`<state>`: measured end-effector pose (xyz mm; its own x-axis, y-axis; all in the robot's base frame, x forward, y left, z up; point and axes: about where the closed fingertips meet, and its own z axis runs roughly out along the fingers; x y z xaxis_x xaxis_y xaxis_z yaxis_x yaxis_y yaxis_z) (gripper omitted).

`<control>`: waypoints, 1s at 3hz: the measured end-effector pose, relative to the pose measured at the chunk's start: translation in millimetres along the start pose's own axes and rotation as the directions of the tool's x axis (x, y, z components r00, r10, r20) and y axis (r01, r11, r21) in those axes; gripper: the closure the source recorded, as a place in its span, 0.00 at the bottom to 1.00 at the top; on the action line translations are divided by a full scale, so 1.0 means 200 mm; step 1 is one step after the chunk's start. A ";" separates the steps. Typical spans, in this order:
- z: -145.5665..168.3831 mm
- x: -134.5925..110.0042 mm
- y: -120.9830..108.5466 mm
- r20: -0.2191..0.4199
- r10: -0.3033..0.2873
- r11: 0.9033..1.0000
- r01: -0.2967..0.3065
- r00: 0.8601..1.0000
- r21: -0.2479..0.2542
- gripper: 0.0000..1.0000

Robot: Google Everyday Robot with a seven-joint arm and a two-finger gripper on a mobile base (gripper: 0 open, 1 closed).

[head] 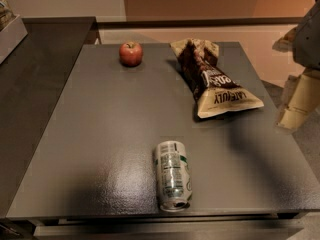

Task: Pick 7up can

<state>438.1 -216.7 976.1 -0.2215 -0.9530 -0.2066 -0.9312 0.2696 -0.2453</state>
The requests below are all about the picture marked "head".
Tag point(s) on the silver green 7up can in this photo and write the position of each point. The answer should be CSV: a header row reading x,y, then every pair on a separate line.
x,y
173,178

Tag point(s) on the brown white chip bag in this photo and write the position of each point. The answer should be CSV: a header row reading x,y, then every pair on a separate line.
x,y
214,91

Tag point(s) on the red apple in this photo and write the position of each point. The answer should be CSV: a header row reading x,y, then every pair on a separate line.
x,y
131,54

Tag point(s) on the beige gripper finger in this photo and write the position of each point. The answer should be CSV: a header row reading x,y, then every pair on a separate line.
x,y
300,97
285,43

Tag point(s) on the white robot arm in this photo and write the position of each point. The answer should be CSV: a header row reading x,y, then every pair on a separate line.
x,y
306,45

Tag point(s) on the grey box with items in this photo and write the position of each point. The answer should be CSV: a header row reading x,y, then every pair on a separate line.
x,y
12,30

